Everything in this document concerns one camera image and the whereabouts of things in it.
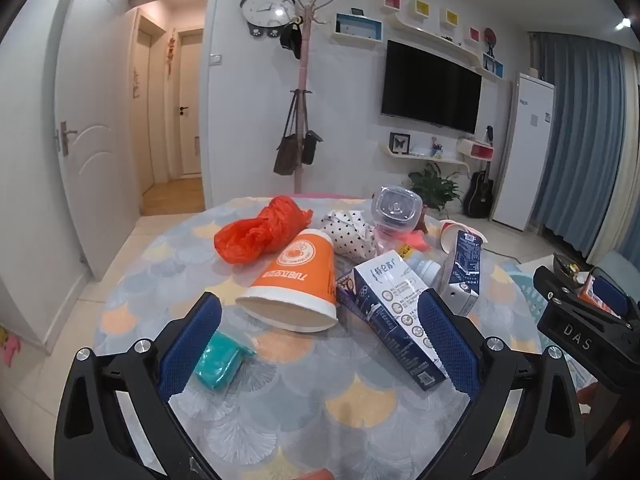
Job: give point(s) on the red plastic bag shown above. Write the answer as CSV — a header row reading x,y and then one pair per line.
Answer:
x,y
255,235

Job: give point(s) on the black acoustic guitar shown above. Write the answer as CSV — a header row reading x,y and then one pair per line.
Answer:
x,y
478,197

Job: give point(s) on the hallway door with ornament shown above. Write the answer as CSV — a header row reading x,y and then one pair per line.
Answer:
x,y
150,110

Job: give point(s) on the small blue white milk carton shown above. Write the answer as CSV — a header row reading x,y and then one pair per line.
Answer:
x,y
465,265

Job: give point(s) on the pink cube wall shelf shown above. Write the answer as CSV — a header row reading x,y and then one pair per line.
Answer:
x,y
474,35

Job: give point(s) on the framed butterfly picture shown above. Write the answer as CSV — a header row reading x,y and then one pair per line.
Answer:
x,y
400,144

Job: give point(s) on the white open room door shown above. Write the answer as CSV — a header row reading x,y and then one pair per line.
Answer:
x,y
95,135

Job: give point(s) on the long white wall shelf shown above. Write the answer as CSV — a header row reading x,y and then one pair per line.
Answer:
x,y
435,37

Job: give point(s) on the curved white low shelf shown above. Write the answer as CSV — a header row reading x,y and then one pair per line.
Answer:
x,y
425,159

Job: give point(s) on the orange paper cup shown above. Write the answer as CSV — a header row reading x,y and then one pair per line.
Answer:
x,y
300,270

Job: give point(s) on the small pen holder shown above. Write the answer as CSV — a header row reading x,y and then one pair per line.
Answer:
x,y
436,149

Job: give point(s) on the teal plastic packet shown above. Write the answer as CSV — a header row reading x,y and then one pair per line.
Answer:
x,y
217,365

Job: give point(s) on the blue curtain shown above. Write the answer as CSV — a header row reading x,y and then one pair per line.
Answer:
x,y
580,160

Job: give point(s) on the white light switch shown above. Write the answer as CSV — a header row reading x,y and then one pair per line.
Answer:
x,y
215,59

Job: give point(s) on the small white plastic bottle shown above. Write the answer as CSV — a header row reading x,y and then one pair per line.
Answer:
x,y
425,270

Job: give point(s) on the beige curtain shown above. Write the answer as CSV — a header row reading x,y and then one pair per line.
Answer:
x,y
622,170

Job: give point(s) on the large blue white milk carton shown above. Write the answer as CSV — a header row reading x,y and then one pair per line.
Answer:
x,y
395,305

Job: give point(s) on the small black bag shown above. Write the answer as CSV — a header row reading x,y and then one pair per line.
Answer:
x,y
311,147

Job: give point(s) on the red and white paper cup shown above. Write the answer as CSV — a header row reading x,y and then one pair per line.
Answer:
x,y
446,234

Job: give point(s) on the clear bottle with pink label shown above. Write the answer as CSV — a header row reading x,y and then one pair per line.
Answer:
x,y
395,210

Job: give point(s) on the black wall television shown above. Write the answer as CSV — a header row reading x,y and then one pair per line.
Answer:
x,y
430,85

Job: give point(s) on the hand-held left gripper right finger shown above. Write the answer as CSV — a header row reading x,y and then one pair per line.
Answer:
x,y
450,345

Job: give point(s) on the red cube wall shelf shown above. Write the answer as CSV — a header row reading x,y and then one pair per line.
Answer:
x,y
393,1

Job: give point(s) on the white polka dot bag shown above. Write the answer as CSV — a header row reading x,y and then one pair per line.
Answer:
x,y
350,232

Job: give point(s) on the pink plastic wrapper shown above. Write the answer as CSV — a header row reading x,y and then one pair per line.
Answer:
x,y
417,245

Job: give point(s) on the yellow cube wall shelf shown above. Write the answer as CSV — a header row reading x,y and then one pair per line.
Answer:
x,y
422,8
452,17

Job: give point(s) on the blue white box shelf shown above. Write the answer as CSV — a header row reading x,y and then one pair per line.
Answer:
x,y
357,27

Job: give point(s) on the orange box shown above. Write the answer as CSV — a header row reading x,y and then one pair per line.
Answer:
x,y
592,294

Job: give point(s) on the panda wall clock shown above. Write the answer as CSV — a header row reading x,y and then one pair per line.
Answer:
x,y
265,10

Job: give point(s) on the red hanging ornament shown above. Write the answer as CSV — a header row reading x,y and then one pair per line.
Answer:
x,y
171,52

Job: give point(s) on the dark bowl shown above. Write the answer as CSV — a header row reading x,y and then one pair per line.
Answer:
x,y
569,265

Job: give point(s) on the black cap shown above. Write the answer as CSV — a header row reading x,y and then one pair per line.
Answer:
x,y
291,40

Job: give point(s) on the brown handbag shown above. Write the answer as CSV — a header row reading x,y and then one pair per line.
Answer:
x,y
287,157

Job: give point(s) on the green potted plant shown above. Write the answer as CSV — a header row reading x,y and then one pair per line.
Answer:
x,y
435,187

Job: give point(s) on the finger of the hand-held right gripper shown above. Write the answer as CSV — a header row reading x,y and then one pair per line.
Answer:
x,y
612,295
550,280

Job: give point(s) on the blue cube wall shelf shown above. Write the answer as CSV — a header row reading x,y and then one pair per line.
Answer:
x,y
492,65

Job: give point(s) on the pink toy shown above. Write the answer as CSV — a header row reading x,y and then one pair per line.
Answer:
x,y
10,350

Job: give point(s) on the pink coat rack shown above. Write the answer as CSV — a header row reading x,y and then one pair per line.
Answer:
x,y
302,85

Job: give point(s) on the red and white wall box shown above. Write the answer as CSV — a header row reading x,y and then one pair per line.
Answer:
x,y
475,150

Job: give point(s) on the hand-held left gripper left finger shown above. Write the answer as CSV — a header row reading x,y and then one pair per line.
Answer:
x,y
190,345

